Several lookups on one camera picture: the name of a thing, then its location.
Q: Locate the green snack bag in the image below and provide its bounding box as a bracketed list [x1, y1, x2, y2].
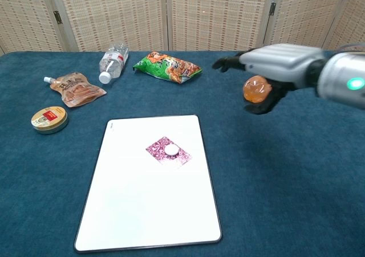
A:
[132, 51, 202, 84]

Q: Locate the white rectangular board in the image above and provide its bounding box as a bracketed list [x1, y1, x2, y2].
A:
[74, 114, 223, 254]

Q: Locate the teal table cloth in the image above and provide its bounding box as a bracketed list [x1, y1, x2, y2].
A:
[0, 50, 365, 257]

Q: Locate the small white round magnet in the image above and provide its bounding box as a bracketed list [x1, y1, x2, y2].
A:
[165, 144, 180, 157]

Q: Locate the brown spout pouch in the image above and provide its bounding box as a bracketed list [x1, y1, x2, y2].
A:
[43, 72, 108, 108]

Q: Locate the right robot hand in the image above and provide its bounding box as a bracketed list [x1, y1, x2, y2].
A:
[212, 43, 326, 116]

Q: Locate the bamboo folding screen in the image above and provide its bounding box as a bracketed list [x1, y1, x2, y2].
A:
[0, 0, 365, 55]

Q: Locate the clear water bottle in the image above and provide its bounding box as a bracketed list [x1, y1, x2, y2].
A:
[98, 42, 129, 85]

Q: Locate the pink patterned packet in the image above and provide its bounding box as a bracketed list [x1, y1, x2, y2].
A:
[145, 136, 193, 170]

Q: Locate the round gold tin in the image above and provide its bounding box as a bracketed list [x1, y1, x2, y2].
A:
[30, 105, 70, 135]

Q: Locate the orange juice bottle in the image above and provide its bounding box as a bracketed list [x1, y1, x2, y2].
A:
[242, 75, 272, 104]

